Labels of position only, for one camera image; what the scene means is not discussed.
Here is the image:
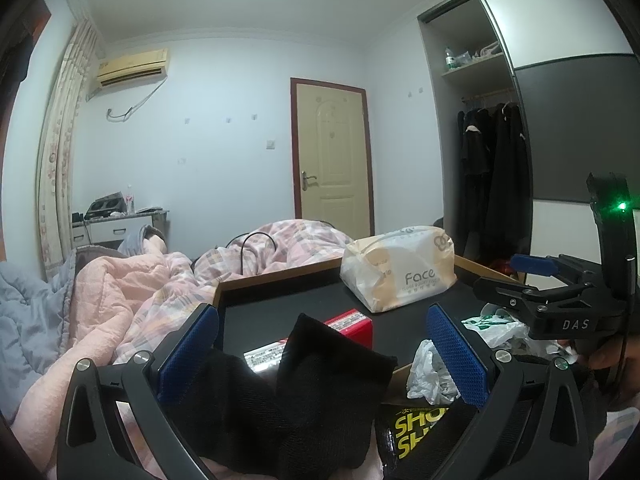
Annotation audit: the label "dark wardrobe with shelves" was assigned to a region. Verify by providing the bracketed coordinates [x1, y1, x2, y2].
[420, 0, 639, 261]

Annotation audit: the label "black device on desk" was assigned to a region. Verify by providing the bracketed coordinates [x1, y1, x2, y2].
[85, 192, 127, 220]

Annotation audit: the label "cream wooden door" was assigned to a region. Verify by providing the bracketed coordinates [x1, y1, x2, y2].
[291, 78, 375, 238]

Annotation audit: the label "Face tissue pack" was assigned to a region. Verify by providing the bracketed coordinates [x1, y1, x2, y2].
[341, 226, 457, 314]

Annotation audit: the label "black hanging coats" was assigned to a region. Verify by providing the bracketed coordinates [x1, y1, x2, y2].
[454, 102, 532, 269]

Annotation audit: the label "pink plaid duvet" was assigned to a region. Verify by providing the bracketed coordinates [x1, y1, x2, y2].
[6, 220, 351, 474]

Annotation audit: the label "wall air conditioner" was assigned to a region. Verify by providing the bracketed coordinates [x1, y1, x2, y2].
[96, 49, 169, 88]

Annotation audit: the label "white green plastic bag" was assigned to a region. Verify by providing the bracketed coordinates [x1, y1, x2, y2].
[406, 304, 577, 408]

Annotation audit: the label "black yellow snack bag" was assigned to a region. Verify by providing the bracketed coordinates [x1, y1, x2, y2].
[375, 399, 477, 480]

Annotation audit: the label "red tissue box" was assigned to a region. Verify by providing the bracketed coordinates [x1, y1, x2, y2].
[243, 309, 373, 375]

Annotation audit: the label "black sock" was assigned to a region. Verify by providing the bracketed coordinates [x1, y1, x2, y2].
[168, 344, 397, 479]

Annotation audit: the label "grey blue blanket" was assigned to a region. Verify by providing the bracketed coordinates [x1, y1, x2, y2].
[0, 258, 76, 422]

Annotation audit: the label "black cable on bed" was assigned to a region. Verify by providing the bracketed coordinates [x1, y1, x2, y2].
[224, 231, 281, 276]

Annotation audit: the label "floral curtain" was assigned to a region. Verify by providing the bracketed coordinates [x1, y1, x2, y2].
[36, 20, 98, 278]

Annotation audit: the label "white desk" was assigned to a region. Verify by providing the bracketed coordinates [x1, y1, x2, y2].
[72, 209, 168, 248]

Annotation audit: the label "cardboard tray with black liner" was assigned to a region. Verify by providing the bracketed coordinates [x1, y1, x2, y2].
[213, 257, 506, 406]

